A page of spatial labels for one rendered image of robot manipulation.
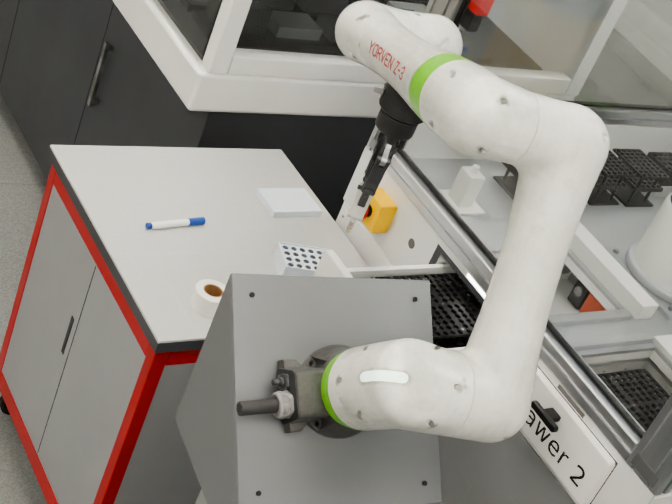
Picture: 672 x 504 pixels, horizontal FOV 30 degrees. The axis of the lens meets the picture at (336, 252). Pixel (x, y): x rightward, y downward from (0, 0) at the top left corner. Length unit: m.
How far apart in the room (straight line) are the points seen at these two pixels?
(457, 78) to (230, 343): 0.54
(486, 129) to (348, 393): 0.44
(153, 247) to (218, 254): 0.14
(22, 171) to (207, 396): 2.09
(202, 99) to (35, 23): 1.15
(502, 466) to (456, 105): 0.91
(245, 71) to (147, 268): 0.66
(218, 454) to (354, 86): 1.35
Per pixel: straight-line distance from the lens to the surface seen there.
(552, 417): 2.29
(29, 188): 3.94
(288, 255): 2.57
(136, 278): 2.42
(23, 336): 2.94
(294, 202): 2.78
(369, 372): 1.81
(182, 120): 3.09
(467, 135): 1.78
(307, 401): 1.92
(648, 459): 2.20
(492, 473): 2.49
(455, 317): 2.42
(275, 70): 2.96
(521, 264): 1.88
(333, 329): 2.03
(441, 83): 1.82
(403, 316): 2.10
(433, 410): 1.82
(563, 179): 1.86
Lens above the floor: 2.19
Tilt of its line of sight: 32 degrees down
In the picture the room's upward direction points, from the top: 24 degrees clockwise
